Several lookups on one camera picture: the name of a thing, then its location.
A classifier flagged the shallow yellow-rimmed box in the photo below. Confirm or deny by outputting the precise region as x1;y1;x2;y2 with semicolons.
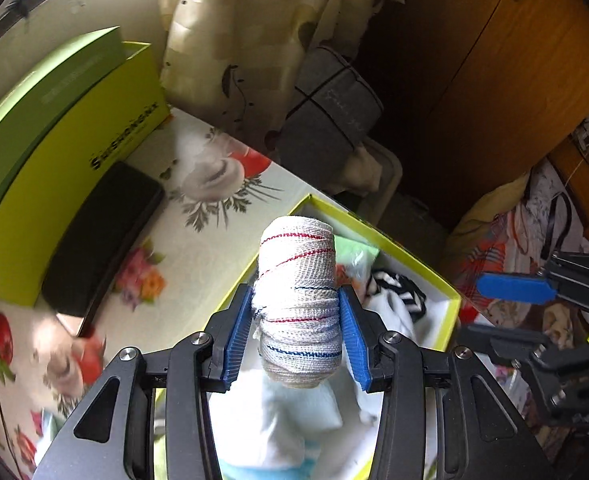
152;192;463;480

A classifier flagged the yellow-green cardboard box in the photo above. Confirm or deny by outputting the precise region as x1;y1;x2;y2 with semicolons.
0;26;171;308

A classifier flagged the black case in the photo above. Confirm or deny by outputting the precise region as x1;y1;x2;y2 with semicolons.
41;161;166;319

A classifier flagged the light blue sock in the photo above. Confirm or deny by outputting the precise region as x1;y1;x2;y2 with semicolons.
222;440;323;480

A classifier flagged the colourful printed cloth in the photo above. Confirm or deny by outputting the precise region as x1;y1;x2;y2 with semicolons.
445;160;589;466

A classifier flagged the cream spotted curtain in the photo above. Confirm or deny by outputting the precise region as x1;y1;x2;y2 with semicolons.
155;0;409;153

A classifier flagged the white and mint sock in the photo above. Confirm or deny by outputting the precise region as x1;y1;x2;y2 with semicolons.
209;365;344;466

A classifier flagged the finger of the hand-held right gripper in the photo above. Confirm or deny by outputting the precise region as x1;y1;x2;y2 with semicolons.
461;323;551;367
476;271;559;306

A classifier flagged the wooden cabinet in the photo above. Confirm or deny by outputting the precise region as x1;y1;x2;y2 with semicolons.
422;0;589;241

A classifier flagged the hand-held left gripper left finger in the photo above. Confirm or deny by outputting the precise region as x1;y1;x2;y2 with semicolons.
34;284;255;480

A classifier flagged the plain white sock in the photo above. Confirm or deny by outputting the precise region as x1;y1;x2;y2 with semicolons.
359;294;419;353

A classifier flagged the green cloth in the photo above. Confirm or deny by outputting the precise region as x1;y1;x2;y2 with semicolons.
333;236;379;277

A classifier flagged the black and white striped sock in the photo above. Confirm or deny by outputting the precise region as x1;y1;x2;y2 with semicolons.
366;269;431;322

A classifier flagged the fruit print tablecloth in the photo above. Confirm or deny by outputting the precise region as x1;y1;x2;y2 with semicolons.
0;109;325;480

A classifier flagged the grey fabric bag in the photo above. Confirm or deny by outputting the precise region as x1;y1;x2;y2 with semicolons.
277;44;384;183

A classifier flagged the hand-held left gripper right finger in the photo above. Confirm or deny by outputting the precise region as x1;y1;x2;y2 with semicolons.
337;285;558;480

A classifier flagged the grey plastic bin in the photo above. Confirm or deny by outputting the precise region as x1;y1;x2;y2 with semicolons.
332;137;404;213

